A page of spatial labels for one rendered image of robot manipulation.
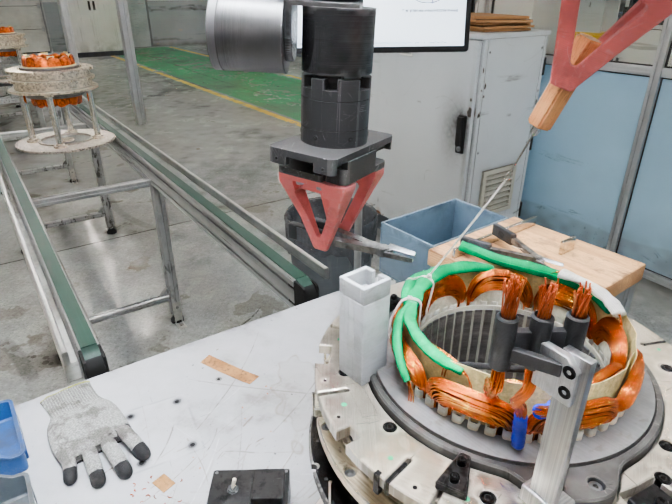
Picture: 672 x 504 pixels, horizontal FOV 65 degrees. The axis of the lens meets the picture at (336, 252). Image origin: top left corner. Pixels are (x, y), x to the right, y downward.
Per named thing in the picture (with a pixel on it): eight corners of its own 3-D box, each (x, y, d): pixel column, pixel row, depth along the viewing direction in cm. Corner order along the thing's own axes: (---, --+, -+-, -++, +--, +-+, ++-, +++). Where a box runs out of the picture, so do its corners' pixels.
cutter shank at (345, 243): (322, 244, 48) (322, 238, 48) (326, 240, 49) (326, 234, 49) (385, 256, 46) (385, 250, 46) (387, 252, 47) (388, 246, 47)
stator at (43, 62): (30, 101, 225) (17, 52, 216) (86, 97, 233) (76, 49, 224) (26, 111, 207) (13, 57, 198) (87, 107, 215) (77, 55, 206)
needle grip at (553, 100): (526, 123, 35) (578, 34, 32) (528, 116, 37) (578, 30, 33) (548, 134, 35) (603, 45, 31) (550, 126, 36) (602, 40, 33)
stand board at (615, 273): (426, 264, 72) (428, 249, 71) (511, 230, 83) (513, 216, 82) (559, 332, 58) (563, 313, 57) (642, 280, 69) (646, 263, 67)
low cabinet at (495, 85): (520, 248, 313) (558, 30, 260) (454, 274, 285) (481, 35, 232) (406, 198, 388) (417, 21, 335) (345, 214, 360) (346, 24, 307)
